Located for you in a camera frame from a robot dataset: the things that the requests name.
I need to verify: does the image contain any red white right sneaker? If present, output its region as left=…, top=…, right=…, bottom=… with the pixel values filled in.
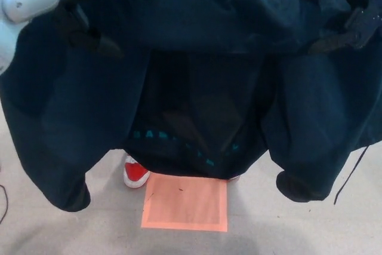
left=123, top=153, right=150, bottom=189

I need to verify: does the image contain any thin black floor cable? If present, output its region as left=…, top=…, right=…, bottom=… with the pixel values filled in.
left=0, top=185, right=8, bottom=225

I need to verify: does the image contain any dark teal coat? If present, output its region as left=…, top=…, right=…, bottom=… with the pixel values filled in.
left=0, top=0, right=382, bottom=213

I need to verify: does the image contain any orange rectangular floor mat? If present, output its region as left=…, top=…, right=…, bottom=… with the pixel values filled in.
left=140, top=174, right=229, bottom=233

